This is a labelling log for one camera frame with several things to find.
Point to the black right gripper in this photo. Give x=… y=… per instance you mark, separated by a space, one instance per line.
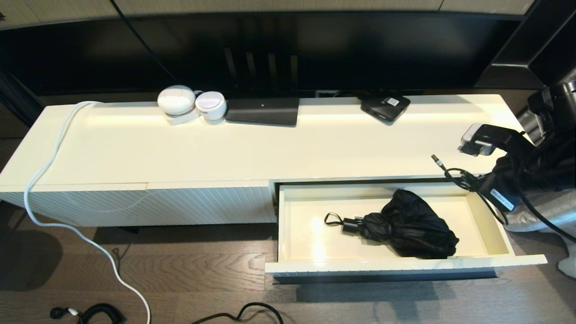
x=504 y=184

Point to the black umbrella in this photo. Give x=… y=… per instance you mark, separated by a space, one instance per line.
x=414 y=229

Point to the white fluted drawer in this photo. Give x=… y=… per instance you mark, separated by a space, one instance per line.
x=315 y=234

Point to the white long TV cabinet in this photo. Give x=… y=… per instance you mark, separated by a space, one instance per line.
x=180 y=148

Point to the black set-top box white label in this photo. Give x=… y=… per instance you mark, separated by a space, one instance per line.
x=384 y=108

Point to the black television screen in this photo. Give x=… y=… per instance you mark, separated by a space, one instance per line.
x=315 y=45

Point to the black flat router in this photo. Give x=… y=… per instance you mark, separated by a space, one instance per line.
x=262 y=112

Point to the small white round device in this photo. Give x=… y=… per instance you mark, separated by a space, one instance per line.
x=211 y=106

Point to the white flat device base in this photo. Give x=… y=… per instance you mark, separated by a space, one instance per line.
x=182 y=119

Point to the large white round device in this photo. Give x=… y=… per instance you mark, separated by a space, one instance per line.
x=176 y=101

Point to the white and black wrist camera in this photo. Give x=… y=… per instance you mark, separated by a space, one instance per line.
x=486 y=137

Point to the black wall shelf unit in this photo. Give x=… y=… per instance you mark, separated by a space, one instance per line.
x=540 y=45

